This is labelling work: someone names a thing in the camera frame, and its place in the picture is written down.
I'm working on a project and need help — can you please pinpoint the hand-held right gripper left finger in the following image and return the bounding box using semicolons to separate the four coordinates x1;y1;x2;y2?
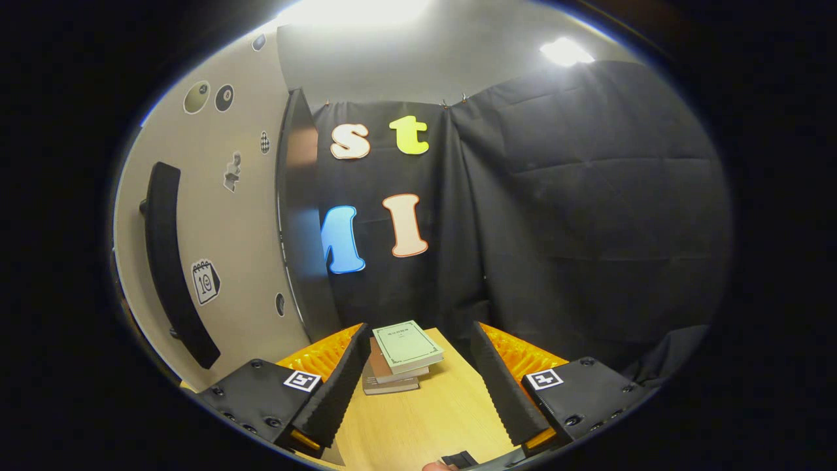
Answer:
195;322;371;459

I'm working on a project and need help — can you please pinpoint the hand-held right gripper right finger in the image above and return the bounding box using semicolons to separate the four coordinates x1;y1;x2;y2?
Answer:
471;321;652;459

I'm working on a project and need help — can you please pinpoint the grey cabinet door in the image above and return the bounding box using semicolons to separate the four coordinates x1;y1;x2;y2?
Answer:
112;29;316;393

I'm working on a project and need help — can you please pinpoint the black door handle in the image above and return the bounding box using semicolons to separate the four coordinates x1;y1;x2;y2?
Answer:
139;162;222;371

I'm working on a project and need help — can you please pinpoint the brown book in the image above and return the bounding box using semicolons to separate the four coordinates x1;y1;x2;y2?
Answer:
368;337;431;385

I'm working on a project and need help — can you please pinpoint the green book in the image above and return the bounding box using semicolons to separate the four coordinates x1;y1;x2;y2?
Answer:
373;320;445;375

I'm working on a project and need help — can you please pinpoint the black backdrop cloth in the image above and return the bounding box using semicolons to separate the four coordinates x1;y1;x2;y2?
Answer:
310;60;733;388

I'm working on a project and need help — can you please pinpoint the narrow ceiling light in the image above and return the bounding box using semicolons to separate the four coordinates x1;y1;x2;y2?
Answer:
539;37;596;67

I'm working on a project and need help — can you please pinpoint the large ceiling light panel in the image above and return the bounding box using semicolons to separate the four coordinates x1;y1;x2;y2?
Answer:
278;0;432;28

